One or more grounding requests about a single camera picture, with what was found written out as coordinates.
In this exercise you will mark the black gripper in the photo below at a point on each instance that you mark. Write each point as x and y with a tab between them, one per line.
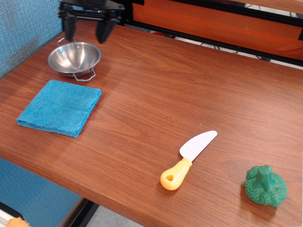
106	12

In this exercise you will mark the small stainless steel wok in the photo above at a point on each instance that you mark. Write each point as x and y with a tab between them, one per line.
75	59

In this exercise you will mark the folded blue cloth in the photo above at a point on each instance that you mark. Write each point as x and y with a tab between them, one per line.
61	108

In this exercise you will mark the orange object bottom left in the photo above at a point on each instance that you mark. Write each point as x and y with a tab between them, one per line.
17	222

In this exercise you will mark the green plastic toy broccoli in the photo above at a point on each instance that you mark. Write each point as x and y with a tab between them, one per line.
265	187

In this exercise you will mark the toy knife yellow handle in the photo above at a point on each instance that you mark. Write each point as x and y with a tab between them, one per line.
173	178

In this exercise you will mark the orange panel black frame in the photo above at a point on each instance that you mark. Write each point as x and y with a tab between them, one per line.
269	29

